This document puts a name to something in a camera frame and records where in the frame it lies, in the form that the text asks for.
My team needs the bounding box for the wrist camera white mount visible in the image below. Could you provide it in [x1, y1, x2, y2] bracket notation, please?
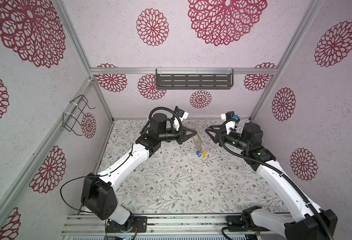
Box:
[174, 107, 189, 121]
[221, 111, 240, 135]

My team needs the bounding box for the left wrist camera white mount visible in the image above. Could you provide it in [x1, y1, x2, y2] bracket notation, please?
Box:
[174, 107, 189, 121]

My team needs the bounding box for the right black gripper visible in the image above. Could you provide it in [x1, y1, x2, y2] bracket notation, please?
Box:
[205, 125, 249, 155]

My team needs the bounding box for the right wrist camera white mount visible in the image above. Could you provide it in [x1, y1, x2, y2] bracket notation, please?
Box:
[221, 111, 240, 135]

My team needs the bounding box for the right black corrugated cable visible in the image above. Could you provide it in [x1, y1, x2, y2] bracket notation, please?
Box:
[217, 118, 334, 240]

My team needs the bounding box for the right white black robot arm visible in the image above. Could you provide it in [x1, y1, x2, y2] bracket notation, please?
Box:
[205, 119, 338, 240]

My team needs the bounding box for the black wire wall rack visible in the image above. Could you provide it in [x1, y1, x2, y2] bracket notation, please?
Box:
[62, 95, 97, 139]

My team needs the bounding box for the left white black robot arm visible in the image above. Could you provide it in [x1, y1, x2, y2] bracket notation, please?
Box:
[81, 108, 197, 232]

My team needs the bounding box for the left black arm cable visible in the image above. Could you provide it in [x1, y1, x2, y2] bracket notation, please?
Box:
[60, 175, 101, 214]

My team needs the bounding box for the black slotted wall shelf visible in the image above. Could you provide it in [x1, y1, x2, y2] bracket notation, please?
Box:
[155, 69, 234, 90]

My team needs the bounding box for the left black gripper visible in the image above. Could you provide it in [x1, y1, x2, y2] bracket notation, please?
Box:
[159, 126, 197, 145]

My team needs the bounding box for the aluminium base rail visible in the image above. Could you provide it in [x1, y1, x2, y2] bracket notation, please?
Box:
[61, 212, 288, 238]

